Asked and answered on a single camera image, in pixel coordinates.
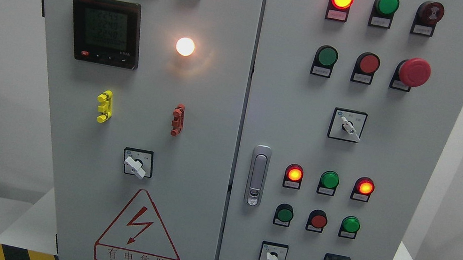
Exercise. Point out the grey electrical control cabinet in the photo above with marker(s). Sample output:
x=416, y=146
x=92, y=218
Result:
x=248, y=83

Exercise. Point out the red terminal connector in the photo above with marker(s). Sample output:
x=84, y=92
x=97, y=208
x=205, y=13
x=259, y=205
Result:
x=178, y=120

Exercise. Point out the red lit indicator lower left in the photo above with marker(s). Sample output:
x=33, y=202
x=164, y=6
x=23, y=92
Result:
x=293, y=176

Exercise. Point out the red lit indicator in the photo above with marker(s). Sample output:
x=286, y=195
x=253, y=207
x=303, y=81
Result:
x=338, y=10
x=293, y=176

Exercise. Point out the white glowing lamp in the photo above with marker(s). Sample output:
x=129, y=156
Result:
x=185, y=46

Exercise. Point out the green push button lower left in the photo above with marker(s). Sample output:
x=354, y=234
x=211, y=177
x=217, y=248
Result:
x=283, y=215

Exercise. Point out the green push button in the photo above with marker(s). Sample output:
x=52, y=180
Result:
x=283, y=215
x=325, y=58

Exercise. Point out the green indicator lower middle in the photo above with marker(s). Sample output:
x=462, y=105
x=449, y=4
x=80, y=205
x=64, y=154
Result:
x=328, y=183

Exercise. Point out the green push button upper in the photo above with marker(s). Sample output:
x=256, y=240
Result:
x=325, y=58

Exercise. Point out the red push button lower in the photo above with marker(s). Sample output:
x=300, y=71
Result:
x=316, y=222

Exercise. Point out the red push button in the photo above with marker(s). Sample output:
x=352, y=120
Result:
x=316, y=222
x=366, y=65

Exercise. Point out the yellow terminal connector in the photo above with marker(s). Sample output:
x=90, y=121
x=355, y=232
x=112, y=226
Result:
x=105, y=100

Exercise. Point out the red indicator lower right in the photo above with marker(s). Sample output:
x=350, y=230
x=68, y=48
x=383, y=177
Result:
x=362, y=189

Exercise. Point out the red high voltage warning sticker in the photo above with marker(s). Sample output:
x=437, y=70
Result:
x=137, y=233

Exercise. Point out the red push button upper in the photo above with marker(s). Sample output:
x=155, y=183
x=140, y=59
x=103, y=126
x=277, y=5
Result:
x=366, y=65

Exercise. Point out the green button lower right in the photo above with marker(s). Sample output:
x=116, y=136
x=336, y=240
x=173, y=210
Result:
x=350, y=225

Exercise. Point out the black digital power meter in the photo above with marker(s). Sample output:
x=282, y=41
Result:
x=107, y=32

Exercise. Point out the red lit indicator top right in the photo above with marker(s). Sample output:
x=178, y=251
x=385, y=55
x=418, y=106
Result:
x=338, y=10

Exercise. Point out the red emergency stop mushroom button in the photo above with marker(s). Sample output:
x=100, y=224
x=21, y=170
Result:
x=412, y=72

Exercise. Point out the green indicator light top right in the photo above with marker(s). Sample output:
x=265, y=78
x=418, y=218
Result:
x=383, y=12

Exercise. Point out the dark red buzzer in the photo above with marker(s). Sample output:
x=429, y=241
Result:
x=428, y=14

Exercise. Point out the yellow black hazard tape left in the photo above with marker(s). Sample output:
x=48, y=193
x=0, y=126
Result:
x=8, y=252

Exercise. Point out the silver door latch handle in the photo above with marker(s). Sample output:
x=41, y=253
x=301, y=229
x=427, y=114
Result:
x=257, y=174

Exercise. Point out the white selector switch left door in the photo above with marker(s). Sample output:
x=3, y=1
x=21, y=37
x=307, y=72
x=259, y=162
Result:
x=138, y=162

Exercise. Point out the white selector switch right upper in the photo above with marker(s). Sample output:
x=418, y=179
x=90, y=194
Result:
x=347, y=125

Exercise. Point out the white selector switch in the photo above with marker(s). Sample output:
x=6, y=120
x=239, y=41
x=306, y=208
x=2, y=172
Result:
x=273, y=251
x=347, y=125

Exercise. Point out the white selector switch lower right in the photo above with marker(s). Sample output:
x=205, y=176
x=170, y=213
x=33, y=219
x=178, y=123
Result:
x=273, y=251

